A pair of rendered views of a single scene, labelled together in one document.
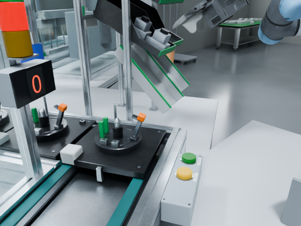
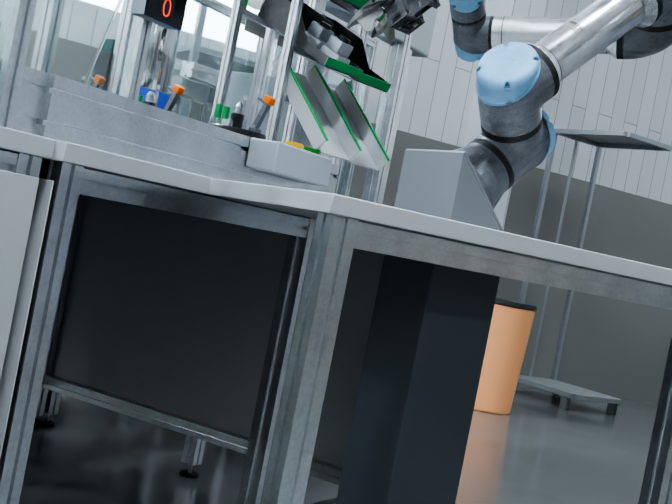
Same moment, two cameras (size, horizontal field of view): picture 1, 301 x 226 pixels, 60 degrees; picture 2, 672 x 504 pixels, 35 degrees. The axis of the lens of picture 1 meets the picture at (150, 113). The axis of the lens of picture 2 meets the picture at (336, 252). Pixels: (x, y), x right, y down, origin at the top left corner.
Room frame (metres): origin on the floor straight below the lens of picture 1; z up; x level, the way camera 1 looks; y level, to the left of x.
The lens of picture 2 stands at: (-1.56, -0.71, 0.79)
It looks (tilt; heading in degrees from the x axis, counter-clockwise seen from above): 1 degrees down; 13
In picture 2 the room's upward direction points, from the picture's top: 11 degrees clockwise
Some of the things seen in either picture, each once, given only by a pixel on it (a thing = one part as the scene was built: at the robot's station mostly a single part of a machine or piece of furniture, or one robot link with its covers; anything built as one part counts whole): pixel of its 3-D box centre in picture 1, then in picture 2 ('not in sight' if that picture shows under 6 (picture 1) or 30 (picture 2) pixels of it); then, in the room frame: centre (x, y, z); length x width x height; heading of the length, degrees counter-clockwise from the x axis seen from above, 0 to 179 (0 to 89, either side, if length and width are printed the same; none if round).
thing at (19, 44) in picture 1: (18, 42); not in sight; (0.53, 0.26, 1.29); 0.05 x 0.05 x 0.05
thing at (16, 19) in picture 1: (12, 16); not in sight; (0.53, 0.26, 1.34); 0.05 x 0.05 x 0.05
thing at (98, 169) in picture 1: (99, 173); not in sight; (0.56, 0.13, 0.95); 0.01 x 0.01 x 0.04; 73
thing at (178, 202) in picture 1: (183, 184); (290, 162); (0.54, -0.09, 0.93); 0.21 x 0.07 x 0.06; 163
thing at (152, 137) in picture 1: (118, 145); not in sight; (0.68, 0.10, 0.96); 0.24 x 0.24 x 0.02; 73
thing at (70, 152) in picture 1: (71, 154); not in sight; (0.61, 0.22, 0.97); 0.05 x 0.05 x 0.04; 73
